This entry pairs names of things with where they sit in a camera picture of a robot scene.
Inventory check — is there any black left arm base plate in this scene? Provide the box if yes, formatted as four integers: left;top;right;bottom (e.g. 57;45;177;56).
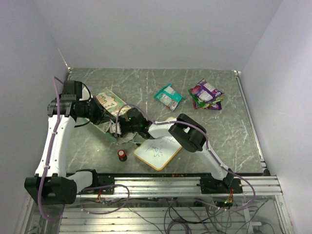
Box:
81;175;115;195

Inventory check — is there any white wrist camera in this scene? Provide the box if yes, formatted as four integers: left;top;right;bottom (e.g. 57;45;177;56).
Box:
79;85;93;101
109;122;121;137

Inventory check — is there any purple Fox's berries candy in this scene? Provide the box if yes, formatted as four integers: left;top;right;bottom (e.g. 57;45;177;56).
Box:
193;100;222;111

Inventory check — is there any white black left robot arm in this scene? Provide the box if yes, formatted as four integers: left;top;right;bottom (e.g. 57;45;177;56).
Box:
24;80;116;205

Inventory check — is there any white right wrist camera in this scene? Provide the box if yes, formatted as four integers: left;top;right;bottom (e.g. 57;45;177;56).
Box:
109;122;121;137

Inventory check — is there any aluminium frame rail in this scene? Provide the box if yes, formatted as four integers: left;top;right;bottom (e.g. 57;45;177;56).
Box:
26;175;283;198

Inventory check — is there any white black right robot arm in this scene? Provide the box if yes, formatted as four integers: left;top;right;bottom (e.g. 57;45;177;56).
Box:
115;107;234;193

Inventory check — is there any small yellow-framed whiteboard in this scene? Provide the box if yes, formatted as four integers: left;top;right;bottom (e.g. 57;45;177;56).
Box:
134;117;182;171

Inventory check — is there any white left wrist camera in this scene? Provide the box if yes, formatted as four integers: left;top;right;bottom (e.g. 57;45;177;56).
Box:
79;85;93;101

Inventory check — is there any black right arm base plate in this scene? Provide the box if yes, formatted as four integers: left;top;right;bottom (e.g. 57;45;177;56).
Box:
197;177;243;194

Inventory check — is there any teal snack packet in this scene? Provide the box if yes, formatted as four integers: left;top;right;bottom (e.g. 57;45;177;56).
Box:
154;83;184;111

